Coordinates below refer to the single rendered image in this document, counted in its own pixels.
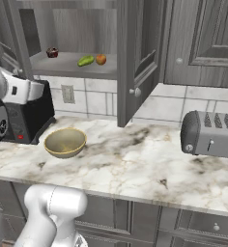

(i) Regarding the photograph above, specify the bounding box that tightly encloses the dark red cupcake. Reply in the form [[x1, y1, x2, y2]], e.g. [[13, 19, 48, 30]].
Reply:
[[45, 46, 60, 59]]

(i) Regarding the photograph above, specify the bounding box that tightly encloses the grey drawer front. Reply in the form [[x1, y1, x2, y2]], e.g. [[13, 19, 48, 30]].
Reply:
[[156, 206, 228, 247]]

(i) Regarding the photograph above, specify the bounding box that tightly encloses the green mango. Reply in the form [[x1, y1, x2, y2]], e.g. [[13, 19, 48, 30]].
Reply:
[[76, 54, 96, 68]]

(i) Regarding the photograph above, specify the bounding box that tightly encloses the grey closed cabinet door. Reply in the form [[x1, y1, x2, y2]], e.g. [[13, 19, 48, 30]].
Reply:
[[163, 0, 228, 89]]

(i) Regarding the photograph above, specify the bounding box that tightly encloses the red-orange apple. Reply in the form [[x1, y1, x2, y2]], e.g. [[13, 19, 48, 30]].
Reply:
[[95, 53, 108, 67]]

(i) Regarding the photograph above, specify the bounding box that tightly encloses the grey open cabinet door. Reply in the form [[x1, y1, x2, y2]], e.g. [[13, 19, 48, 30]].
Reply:
[[116, 0, 167, 128], [0, 0, 35, 81]]

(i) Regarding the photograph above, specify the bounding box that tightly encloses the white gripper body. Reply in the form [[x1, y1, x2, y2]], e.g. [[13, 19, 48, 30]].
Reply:
[[24, 79, 45, 104]]

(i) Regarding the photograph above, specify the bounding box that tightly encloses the grey cabinet shelf box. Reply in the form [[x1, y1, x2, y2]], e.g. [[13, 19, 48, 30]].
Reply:
[[18, 0, 119, 81]]

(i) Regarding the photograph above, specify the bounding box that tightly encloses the grey base cupboard door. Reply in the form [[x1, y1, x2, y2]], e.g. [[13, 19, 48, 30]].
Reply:
[[0, 178, 29, 242], [74, 194, 133, 247]]

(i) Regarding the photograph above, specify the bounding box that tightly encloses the black coffee machine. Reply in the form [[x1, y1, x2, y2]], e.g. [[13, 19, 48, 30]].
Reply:
[[2, 78, 57, 146]]

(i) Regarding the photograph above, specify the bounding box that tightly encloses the beige bowl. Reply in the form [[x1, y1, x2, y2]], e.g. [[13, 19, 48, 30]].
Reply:
[[43, 126, 88, 160]]

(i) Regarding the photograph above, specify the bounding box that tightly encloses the white wall outlet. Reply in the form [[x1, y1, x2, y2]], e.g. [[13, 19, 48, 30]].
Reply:
[[60, 84, 76, 105]]

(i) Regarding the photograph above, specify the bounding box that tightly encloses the grey toaster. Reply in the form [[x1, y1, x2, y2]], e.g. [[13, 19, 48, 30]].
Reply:
[[180, 109, 228, 160]]

